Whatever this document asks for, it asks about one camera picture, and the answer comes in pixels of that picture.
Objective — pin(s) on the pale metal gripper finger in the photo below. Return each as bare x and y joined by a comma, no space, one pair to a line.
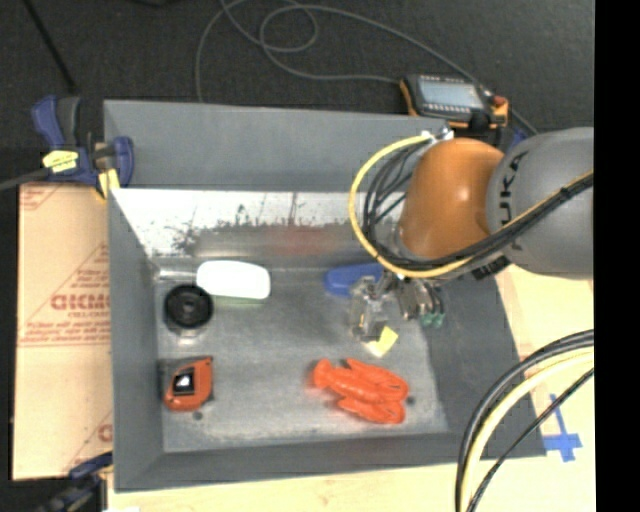
369,322
374,291

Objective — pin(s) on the yellow square piece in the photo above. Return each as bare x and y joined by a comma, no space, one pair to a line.
384,341

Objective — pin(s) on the blue oblong object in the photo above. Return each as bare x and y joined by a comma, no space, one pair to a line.
345,279

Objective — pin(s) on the orange toy lobster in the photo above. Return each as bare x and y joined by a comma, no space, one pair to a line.
362,390

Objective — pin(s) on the grey metal bin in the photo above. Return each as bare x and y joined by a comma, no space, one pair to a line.
280,345

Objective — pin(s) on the orange tape measure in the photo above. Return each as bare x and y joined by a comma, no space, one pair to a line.
189,382

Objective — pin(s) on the brown cardboard board, red print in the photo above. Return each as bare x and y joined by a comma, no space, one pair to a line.
60,280

